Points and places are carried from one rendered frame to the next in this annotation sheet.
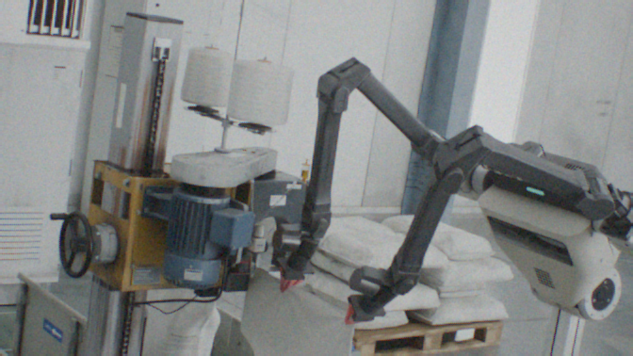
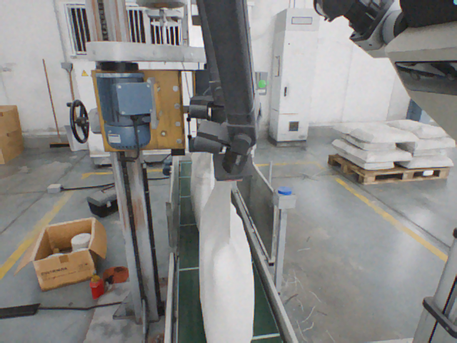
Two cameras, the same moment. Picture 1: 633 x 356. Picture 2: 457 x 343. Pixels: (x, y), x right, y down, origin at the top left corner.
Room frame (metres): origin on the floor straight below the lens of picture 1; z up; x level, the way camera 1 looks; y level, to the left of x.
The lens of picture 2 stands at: (2.25, -0.50, 1.35)
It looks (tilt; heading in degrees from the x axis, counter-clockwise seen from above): 21 degrees down; 31
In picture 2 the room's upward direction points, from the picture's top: straight up
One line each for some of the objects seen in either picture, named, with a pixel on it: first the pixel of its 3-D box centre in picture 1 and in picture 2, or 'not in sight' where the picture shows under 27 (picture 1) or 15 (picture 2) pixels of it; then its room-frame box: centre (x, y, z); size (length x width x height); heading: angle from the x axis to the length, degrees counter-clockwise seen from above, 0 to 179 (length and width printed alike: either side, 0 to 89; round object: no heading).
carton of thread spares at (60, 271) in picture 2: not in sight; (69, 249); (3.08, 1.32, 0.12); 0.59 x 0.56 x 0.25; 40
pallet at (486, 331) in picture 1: (383, 318); (384, 165); (6.42, -0.51, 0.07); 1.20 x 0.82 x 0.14; 132
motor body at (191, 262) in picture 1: (195, 238); (125, 111); (2.89, 0.29, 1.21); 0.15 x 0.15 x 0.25
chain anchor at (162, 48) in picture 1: (163, 50); not in sight; (2.98, 0.46, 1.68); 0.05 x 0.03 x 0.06; 130
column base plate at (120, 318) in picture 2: not in sight; (128, 301); (2.99, 0.60, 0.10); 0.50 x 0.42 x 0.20; 40
